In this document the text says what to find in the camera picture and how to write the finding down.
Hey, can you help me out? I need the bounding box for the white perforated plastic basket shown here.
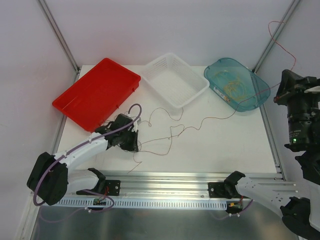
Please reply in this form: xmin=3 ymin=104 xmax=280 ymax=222
xmin=139 ymin=53 xmax=210 ymax=109

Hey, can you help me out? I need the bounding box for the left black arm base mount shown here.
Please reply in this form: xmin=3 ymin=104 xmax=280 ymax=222
xmin=89 ymin=180 xmax=121 ymax=196

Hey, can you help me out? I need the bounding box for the left aluminium frame post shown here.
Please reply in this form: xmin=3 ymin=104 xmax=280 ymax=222
xmin=36 ymin=0 xmax=81 ymax=74

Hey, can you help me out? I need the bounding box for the teal translucent plastic bin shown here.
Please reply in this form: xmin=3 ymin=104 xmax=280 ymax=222
xmin=203 ymin=57 xmax=271 ymax=112

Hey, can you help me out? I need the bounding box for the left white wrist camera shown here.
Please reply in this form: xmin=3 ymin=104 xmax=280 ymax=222
xmin=131 ymin=117 xmax=142 ymax=132

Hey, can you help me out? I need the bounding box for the white slotted cable duct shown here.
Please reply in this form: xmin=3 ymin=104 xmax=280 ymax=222
xmin=55 ymin=197 xmax=227 ymax=211

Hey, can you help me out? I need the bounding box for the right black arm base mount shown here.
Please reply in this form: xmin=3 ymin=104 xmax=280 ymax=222
xmin=207 ymin=182 xmax=240 ymax=199

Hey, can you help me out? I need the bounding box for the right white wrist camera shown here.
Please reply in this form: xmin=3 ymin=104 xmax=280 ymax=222
xmin=304 ymin=86 xmax=320 ymax=94

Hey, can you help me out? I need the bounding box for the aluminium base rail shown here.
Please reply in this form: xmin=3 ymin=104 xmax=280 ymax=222
xmin=31 ymin=169 xmax=297 ymax=201

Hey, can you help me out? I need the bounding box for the red plastic tray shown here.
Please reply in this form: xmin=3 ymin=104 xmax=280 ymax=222
xmin=52 ymin=58 xmax=141 ymax=133

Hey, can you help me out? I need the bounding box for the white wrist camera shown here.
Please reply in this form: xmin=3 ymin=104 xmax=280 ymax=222
xmin=131 ymin=117 xmax=142 ymax=132
xmin=304 ymin=86 xmax=320 ymax=94

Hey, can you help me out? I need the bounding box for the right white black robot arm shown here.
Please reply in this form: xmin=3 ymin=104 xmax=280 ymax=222
xmin=221 ymin=69 xmax=320 ymax=240

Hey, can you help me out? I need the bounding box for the aluminium frame post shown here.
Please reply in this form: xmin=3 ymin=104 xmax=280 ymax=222
xmin=251 ymin=0 xmax=303 ymax=74
xmin=36 ymin=0 xmax=81 ymax=74

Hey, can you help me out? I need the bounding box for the right aluminium frame post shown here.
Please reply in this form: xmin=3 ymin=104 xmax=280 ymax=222
xmin=251 ymin=0 xmax=303 ymax=74

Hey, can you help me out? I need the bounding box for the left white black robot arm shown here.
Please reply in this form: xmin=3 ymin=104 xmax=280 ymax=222
xmin=26 ymin=113 xmax=139 ymax=206

